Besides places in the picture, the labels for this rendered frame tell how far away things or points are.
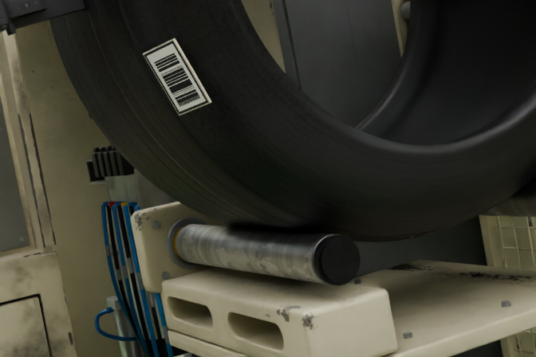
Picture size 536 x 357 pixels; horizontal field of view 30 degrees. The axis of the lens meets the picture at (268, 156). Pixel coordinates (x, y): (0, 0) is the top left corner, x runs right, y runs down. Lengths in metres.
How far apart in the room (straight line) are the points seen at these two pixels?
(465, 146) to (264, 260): 0.22
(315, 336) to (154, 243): 0.35
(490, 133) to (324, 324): 0.24
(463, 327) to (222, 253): 0.26
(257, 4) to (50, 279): 0.48
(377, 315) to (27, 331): 0.65
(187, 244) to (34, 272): 0.35
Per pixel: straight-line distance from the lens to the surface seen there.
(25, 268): 1.43
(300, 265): 0.90
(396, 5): 1.52
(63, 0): 0.91
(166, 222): 1.17
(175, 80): 0.83
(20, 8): 0.88
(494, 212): 1.12
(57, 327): 1.44
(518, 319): 1.00
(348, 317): 0.89
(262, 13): 1.27
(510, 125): 0.97
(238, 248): 1.01
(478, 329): 0.97
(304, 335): 0.87
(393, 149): 0.89
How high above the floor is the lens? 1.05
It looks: 3 degrees down
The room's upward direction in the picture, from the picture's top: 10 degrees counter-clockwise
